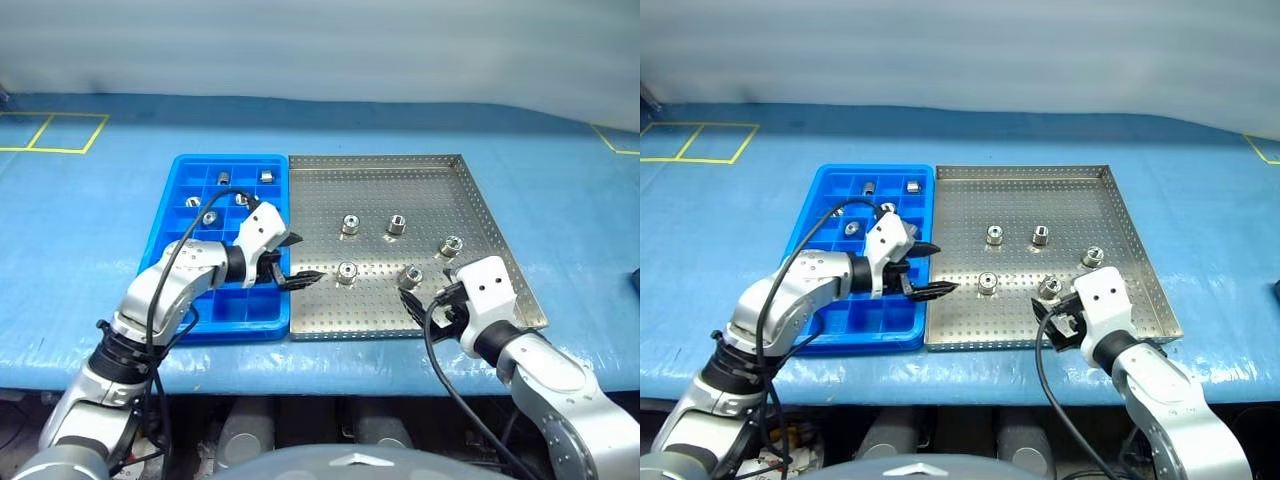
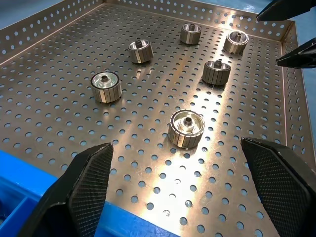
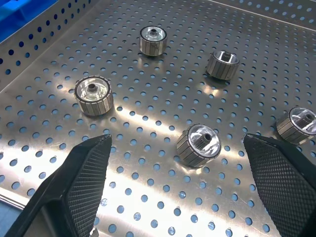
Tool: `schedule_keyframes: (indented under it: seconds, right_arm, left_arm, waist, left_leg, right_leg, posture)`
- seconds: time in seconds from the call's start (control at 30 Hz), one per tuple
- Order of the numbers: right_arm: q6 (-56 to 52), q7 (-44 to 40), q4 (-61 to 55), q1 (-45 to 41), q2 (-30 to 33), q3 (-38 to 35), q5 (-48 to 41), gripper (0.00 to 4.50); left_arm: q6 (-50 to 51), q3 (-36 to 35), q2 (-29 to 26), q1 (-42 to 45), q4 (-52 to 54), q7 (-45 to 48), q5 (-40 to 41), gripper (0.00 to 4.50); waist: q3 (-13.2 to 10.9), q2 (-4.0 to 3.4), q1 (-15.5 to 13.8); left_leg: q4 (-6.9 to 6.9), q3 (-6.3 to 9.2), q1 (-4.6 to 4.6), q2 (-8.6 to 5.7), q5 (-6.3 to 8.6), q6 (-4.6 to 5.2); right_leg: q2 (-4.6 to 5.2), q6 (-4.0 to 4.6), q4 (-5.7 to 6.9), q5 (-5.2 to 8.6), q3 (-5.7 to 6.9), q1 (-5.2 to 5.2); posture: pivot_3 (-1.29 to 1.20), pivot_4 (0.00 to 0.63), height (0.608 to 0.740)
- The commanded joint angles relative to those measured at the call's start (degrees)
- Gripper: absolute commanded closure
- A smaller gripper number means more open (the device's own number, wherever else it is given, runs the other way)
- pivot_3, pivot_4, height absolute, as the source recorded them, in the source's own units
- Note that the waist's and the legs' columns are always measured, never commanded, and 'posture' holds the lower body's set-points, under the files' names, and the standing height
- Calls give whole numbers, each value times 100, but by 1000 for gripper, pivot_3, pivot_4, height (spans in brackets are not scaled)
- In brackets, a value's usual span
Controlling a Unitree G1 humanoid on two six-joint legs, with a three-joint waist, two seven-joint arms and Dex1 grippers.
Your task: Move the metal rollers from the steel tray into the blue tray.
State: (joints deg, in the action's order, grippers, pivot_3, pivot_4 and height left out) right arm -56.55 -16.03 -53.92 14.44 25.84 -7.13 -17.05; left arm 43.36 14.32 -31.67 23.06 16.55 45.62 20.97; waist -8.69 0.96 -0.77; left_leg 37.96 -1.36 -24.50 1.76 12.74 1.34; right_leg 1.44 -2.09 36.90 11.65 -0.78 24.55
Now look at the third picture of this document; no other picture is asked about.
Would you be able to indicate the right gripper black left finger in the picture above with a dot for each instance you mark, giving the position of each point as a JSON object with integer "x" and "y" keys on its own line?
{"x": 81, "y": 187}

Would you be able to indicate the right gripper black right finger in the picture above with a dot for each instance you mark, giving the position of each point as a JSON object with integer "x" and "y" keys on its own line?
{"x": 284, "y": 185}

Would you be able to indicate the blue plastic bin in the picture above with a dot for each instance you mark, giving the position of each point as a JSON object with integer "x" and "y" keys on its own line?
{"x": 10, "y": 14}

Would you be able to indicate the perforated metal tray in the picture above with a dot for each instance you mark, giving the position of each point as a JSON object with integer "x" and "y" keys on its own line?
{"x": 145, "y": 121}

